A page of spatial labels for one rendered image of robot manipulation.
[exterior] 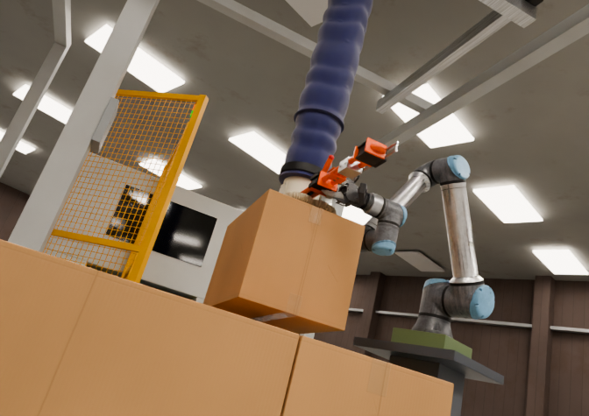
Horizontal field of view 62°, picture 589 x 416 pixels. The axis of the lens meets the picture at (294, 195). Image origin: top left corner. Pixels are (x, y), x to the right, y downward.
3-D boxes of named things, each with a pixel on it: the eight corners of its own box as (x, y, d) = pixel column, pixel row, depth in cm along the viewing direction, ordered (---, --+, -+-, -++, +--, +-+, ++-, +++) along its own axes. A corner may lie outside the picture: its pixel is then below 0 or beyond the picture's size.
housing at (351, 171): (336, 172, 174) (338, 162, 176) (352, 179, 176) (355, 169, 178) (345, 166, 168) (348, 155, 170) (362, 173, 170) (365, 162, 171)
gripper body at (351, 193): (333, 202, 197) (358, 214, 200) (344, 197, 189) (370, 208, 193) (337, 186, 200) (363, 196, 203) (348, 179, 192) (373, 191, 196)
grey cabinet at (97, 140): (90, 151, 301) (109, 109, 312) (99, 154, 302) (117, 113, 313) (91, 138, 283) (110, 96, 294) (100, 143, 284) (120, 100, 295)
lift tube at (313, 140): (271, 182, 223) (321, 10, 263) (314, 200, 230) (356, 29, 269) (290, 166, 204) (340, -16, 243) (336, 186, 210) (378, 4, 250)
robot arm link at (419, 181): (418, 159, 246) (339, 237, 208) (439, 155, 236) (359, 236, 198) (429, 179, 249) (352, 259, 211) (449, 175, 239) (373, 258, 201)
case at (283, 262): (201, 310, 213) (227, 225, 228) (284, 335, 224) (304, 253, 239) (237, 297, 160) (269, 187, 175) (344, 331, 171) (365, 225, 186)
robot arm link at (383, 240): (378, 257, 202) (383, 229, 207) (399, 257, 193) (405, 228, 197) (362, 250, 198) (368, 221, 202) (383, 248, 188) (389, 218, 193)
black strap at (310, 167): (272, 179, 224) (273, 172, 226) (315, 197, 231) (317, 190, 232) (290, 163, 204) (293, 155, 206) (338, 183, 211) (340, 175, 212)
